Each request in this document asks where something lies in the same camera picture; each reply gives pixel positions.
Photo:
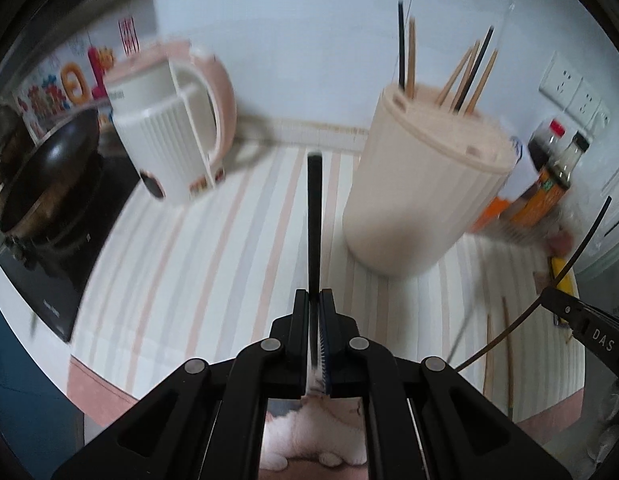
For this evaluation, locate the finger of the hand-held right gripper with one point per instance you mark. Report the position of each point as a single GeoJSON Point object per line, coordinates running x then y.
{"type": "Point", "coordinates": [564, 305]}

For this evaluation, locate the colourful wall sticker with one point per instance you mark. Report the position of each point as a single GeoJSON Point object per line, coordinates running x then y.
{"type": "Point", "coordinates": [64, 85]}

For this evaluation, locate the orange label sauce bottle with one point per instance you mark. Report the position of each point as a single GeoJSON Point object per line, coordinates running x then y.
{"type": "Point", "coordinates": [549, 190]}

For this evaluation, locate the red cap sauce bottle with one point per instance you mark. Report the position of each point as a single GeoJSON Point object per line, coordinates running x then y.
{"type": "Point", "coordinates": [542, 147]}

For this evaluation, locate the black range hood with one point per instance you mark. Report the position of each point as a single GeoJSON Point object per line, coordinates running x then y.
{"type": "Point", "coordinates": [49, 5]}

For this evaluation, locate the black induction cooktop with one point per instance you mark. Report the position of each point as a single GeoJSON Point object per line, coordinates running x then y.
{"type": "Point", "coordinates": [44, 280]}

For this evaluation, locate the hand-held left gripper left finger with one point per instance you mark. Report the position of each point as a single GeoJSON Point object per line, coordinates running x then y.
{"type": "Point", "coordinates": [300, 320]}

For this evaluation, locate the black wok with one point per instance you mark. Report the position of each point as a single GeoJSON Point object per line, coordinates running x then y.
{"type": "Point", "coordinates": [49, 170]}

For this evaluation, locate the cream ribbed chopstick holder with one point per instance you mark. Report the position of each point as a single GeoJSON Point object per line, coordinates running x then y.
{"type": "Point", "coordinates": [419, 185]}

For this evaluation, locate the pink and white electric kettle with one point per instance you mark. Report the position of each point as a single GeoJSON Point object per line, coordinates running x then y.
{"type": "Point", "coordinates": [159, 135]}

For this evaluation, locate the orange seasoning box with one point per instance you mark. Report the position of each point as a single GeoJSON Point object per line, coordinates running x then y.
{"type": "Point", "coordinates": [487, 212]}

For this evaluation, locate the teal cabinet door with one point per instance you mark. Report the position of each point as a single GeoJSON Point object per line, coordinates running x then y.
{"type": "Point", "coordinates": [24, 385]}

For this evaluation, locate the striped cat print tablecloth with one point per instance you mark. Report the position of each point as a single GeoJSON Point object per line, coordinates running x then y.
{"type": "Point", "coordinates": [189, 270]}

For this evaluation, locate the light wooden chopstick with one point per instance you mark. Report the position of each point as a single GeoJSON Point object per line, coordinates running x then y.
{"type": "Point", "coordinates": [487, 355]}
{"type": "Point", "coordinates": [411, 55]}
{"type": "Point", "coordinates": [457, 75]}
{"type": "Point", "coordinates": [483, 80]}
{"type": "Point", "coordinates": [508, 360]}
{"type": "Point", "coordinates": [463, 80]}

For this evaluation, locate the clear plastic bag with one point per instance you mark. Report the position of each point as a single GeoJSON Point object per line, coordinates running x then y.
{"type": "Point", "coordinates": [564, 240]}

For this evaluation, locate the white wall socket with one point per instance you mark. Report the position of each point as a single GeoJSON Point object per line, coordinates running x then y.
{"type": "Point", "coordinates": [559, 79]}
{"type": "Point", "coordinates": [603, 116]}
{"type": "Point", "coordinates": [585, 100]}

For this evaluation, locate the small brown card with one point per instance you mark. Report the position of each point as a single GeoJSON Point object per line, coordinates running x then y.
{"type": "Point", "coordinates": [540, 278]}

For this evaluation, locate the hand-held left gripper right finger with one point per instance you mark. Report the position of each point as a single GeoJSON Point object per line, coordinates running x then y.
{"type": "Point", "coordinates": [324, 350]}

